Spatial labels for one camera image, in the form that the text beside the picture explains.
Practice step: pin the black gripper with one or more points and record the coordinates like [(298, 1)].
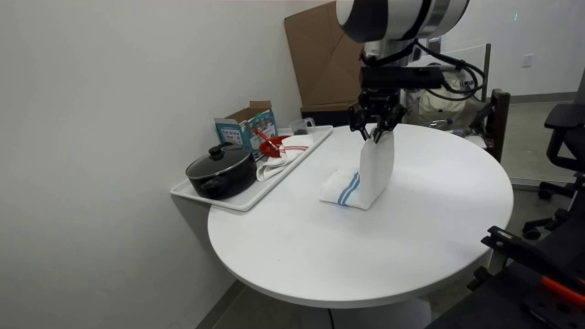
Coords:
[(381, 105)]

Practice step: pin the white towel with blue stripe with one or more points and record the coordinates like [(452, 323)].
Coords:
[(371, 176)]

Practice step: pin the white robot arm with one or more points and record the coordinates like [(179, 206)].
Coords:
[(395, 19)]

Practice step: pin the low dark wooden table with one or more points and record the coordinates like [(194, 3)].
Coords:
[(329, 114)]

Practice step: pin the grey backpack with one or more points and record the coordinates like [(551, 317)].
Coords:
[(426, 111)]

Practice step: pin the white cloth with red stripe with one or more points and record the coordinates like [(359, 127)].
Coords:
[(295, 149)]

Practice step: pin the large brown cardboard box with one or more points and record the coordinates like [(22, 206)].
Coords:
[(317, 61)]

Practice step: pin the red plastic utensil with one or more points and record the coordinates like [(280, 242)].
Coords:
[(269, 149)]

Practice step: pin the small blue printed cardboard box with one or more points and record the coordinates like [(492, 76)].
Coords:
[(243, 129)]

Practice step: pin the white rectangular tray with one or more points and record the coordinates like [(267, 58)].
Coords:
[(243, 202)]

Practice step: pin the black pot with lid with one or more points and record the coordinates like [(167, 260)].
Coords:
[(220, 175)]

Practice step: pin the black office chair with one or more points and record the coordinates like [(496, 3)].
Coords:
[(567, 134)]

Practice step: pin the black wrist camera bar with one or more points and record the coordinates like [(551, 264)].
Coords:
[(403, 78)]

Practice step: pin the white wall outlet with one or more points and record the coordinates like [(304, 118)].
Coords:
[(527, 59)]

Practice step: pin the white table pedestal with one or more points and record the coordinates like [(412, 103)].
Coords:
[(377, 315)]

